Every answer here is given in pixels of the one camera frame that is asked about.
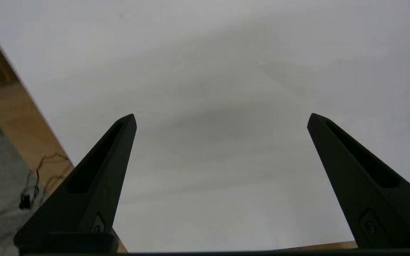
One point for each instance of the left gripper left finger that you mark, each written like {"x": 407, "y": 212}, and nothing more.
{"x": 91, "y": 199}

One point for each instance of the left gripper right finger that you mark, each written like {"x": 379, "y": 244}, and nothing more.
{"x": 372, "y": 206}

